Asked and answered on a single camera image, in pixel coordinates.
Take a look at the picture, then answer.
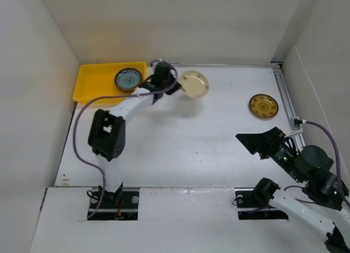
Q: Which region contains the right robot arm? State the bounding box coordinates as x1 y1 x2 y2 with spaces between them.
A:
235 127 349 252

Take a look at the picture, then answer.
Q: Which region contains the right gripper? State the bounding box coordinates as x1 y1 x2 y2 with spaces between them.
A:
235 125 305 182

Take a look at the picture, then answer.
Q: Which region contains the cream floral plate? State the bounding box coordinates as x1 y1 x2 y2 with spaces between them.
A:
178 70 209 98

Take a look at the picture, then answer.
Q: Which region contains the blue patterned plate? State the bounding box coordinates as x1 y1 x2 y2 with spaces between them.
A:
114 68 143 88

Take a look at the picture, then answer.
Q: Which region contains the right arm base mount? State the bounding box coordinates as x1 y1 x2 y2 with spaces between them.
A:
232 187 289 220

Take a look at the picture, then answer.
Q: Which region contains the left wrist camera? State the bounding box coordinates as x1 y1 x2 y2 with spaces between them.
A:
150 60 174 85

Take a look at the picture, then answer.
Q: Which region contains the orange plate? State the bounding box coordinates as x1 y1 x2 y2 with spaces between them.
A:
116 85 138 94

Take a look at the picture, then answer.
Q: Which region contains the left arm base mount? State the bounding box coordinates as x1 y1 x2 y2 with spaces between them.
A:
86 184 140 221

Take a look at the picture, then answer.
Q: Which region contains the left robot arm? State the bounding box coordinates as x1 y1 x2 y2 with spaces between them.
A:
87 72 181 162

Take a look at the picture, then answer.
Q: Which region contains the aluminium rail right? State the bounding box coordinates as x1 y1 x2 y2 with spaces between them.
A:
271 62 305 148

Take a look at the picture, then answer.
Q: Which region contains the yellow brown plate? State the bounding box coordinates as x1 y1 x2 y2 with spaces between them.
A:
248 94 279 119

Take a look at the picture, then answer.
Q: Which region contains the yellow plastic bin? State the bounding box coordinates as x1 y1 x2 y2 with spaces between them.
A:
73 62 147 104

